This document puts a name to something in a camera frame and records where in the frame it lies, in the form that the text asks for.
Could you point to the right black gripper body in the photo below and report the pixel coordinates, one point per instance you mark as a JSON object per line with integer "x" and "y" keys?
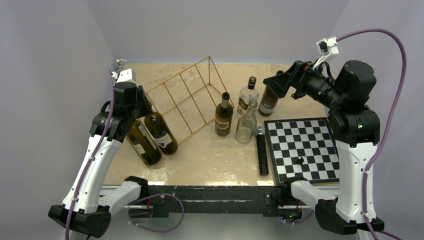
{"x": 314, "y": 84}

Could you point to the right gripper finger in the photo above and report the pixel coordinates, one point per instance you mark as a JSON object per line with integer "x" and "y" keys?
{"x": 279, "y": 84}
{"x": 295, "y": 71}

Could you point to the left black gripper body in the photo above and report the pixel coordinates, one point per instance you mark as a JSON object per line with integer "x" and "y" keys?
{"x": 142, "y": 107}

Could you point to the dark wine bottle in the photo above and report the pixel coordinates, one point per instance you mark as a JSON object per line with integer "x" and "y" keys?
{"x": 268, "y": 102}
{"x": 161, "y": 133}
{"x": 143, "y": 144}

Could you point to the clear glass bottle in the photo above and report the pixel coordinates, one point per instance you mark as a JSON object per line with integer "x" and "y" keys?
{"x": 247, "y": 123}

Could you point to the green wine bottle silver neck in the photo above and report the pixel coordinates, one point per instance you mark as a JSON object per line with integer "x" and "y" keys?
{"x": 223, "y": 116}

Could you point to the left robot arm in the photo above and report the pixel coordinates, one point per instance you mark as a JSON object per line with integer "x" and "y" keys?
{"x": 84, "y": 210}

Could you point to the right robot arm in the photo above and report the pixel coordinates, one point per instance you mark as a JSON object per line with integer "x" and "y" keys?
{"x": 356, "y": 132}

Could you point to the clear whisky bottle black cap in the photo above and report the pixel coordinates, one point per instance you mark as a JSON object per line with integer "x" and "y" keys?
{"x": 245, "y": 95}

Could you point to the black microphone silver head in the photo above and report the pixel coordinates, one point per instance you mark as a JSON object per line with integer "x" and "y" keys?
{"x": 260, "y": 135}

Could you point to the black white chessboard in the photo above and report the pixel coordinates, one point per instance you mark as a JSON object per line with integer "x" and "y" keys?
{"x": 308, "y": 138}

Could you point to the black chess piece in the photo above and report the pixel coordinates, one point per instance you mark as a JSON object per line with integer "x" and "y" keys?
{"x": 300, "y": 160}

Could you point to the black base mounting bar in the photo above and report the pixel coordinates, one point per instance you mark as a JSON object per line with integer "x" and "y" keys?
{"x": 263, "y": 200}

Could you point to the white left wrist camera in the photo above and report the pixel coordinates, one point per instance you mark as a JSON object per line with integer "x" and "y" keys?
{"x": 124, "y": 79}

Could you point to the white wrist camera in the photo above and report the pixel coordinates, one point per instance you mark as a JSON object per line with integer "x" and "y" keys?
{"x": 124, "y": 79}
{"x": 328, "y": 50}

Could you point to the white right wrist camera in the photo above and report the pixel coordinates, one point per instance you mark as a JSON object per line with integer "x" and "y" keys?
{"x": 328, "y": 50}

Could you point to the gold wire wine rack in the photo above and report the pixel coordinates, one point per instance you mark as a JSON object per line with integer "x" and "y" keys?
{"x": 186, "y": 95}

